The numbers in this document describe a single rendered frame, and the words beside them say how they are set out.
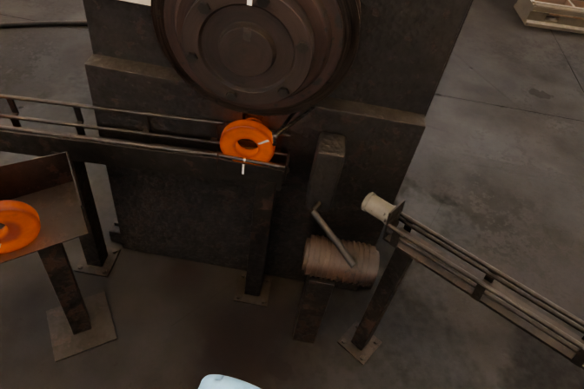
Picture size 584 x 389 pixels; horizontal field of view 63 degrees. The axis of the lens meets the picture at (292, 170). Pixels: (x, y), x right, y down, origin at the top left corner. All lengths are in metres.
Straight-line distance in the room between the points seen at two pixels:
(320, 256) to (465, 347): 0.83
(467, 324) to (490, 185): 0.86
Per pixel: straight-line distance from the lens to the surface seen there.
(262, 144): 1.33
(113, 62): 1.45
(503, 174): 2.77
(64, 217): 1.40
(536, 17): 4.50
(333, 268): 1.42
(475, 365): 2.02
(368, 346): 1.88
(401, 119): 1.35
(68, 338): 1.89
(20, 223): 1.31
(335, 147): 1.31
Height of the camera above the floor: 1.66
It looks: 45 degrees down
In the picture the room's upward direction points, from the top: 10 degrees clockwise
